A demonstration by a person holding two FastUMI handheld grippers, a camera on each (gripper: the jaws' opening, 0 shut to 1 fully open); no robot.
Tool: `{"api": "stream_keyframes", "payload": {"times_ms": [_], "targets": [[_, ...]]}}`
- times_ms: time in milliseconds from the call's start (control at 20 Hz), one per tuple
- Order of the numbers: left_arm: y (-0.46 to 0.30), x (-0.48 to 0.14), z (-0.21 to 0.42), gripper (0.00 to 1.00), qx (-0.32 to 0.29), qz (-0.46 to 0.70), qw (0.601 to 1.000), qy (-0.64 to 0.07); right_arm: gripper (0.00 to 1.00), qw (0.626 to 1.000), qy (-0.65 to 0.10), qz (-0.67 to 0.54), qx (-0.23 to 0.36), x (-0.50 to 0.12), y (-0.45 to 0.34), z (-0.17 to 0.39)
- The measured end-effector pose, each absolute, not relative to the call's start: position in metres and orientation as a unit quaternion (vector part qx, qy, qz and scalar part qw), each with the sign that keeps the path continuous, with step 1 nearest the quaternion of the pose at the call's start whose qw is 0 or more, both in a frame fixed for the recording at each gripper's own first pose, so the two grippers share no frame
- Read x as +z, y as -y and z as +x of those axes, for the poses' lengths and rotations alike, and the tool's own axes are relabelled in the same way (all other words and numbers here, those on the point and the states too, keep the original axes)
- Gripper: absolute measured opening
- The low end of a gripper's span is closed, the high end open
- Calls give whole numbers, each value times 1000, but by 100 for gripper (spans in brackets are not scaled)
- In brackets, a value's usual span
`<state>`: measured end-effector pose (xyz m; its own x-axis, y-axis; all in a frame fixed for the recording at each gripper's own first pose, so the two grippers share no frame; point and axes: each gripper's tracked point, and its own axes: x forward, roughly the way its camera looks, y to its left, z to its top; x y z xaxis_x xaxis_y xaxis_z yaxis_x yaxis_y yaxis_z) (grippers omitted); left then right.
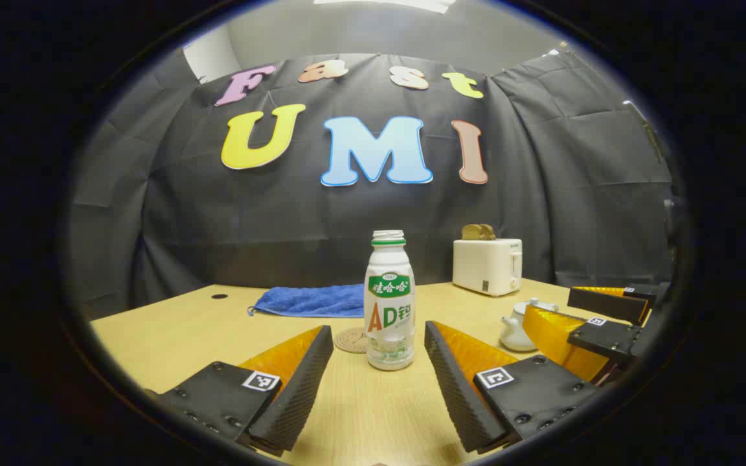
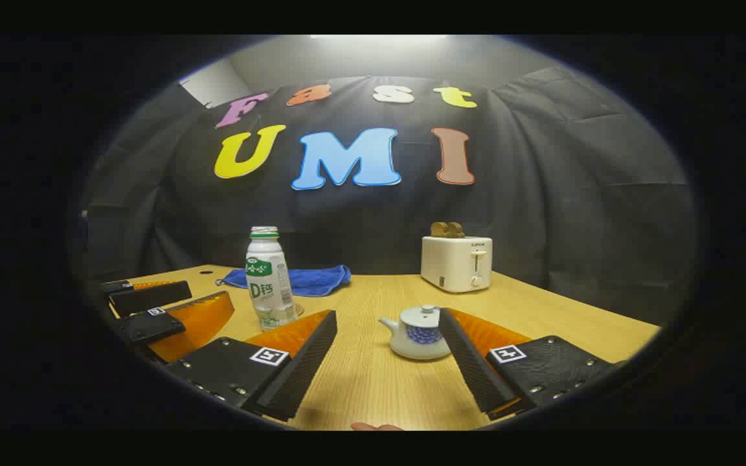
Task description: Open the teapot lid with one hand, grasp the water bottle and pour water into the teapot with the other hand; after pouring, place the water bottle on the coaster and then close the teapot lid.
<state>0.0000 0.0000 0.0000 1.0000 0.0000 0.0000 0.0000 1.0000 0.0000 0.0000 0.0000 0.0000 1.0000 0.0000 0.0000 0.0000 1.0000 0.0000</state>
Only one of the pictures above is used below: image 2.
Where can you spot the blue cloth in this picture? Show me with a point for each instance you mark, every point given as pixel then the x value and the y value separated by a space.
pixel 311 279

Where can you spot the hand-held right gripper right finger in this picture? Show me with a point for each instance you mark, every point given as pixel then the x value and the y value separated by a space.
pixel 470 366

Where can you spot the black backdrop cloth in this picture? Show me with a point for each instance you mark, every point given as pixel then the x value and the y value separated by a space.
pixel 541 194

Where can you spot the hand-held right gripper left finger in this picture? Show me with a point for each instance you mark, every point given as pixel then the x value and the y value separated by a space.
pixel 300 370

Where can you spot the white water bottle green label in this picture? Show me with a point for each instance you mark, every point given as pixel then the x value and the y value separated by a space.
pixel 269 285

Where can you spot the brown bread slice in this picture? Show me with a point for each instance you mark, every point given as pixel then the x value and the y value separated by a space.
pixel 439 230
pixel 456 230

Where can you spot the white toaster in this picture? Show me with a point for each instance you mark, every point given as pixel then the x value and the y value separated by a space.
pixel 454 262

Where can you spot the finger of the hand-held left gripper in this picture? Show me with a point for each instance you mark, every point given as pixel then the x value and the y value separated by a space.
pixel 149 327
pixel 149 298

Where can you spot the white blue-patterned teacup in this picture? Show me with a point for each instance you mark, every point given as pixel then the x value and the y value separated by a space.
pixel 415 340

